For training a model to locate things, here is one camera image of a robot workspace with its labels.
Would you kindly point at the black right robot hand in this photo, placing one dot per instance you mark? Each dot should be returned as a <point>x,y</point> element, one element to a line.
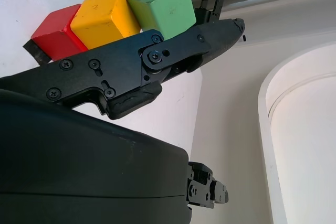
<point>78,169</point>

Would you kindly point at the red wooden block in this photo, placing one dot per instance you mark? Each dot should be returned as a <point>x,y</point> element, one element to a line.
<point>55,43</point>

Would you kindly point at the white rounded furniture panel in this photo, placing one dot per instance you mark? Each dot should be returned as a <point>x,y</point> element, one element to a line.
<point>302,129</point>

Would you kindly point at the green wooden block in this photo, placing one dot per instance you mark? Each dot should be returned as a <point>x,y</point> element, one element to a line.
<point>168,9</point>

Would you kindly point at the yellow wooden block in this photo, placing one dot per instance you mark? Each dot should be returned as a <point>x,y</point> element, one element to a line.
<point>102,19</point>

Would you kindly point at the black tape strip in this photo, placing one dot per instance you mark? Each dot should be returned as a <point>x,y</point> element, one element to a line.
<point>36,53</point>

